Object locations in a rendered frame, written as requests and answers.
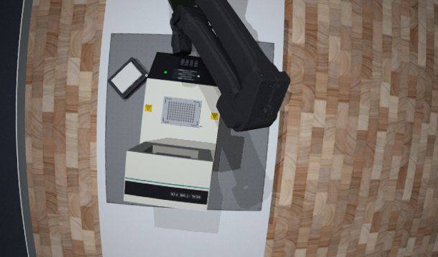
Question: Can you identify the white thermal cycler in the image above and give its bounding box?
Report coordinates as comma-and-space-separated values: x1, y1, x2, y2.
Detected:
124, 52, 221, 211

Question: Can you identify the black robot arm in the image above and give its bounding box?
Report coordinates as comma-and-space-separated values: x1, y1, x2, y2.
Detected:
170, 0, 291, 132

